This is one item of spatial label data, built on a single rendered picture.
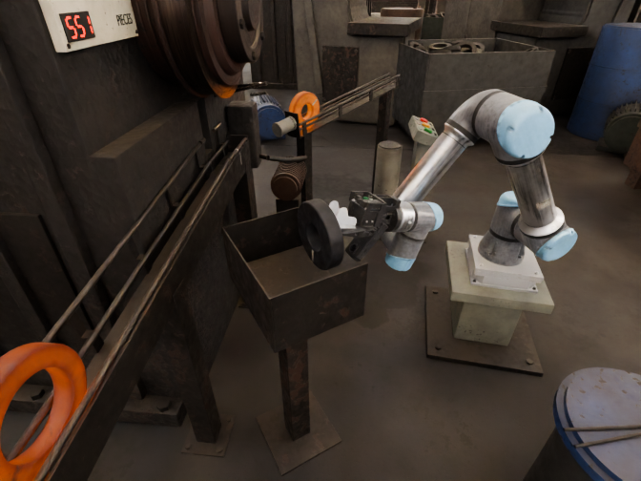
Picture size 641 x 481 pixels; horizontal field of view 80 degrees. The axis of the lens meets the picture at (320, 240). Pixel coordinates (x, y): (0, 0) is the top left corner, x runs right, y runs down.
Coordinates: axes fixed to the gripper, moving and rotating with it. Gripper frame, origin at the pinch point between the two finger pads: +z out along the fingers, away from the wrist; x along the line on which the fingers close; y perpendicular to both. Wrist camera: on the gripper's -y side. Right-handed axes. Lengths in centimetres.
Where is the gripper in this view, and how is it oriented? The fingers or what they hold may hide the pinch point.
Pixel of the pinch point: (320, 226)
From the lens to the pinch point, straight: 82.8
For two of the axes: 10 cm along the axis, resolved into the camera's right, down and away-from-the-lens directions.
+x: 4.9, 4.8, -7.3
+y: 2.2, -8.8, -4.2
